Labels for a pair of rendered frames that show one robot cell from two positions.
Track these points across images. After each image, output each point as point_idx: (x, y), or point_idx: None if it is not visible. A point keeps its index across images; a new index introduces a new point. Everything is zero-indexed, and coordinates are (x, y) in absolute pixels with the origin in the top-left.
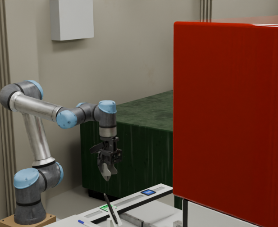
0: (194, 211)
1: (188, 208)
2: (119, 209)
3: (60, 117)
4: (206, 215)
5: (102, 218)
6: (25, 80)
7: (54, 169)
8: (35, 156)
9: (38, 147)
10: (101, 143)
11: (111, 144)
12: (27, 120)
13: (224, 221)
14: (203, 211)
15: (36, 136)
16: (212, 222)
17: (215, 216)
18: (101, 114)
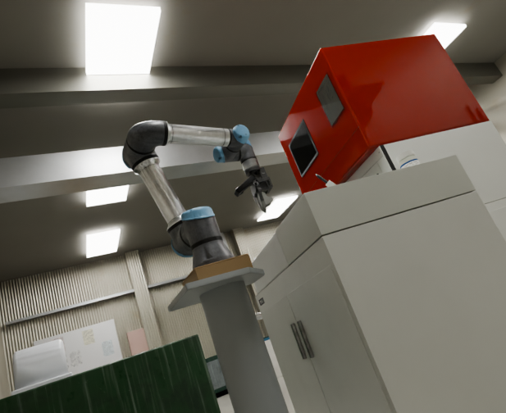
0: (391, 148)
1: (386, 149)
2: None
3: (239, 128)
4: (399, 145)
5: None
6: None
7: None
8: (178, 210)
9: (178, 199)
10: (251, 176)
11: (263, 172)
12: (157, 170)
13: (412, 142)
14: (396, 144)
15: (171, 188)
16: (406, 147)
17: (405, 142)
18: (247, 147)
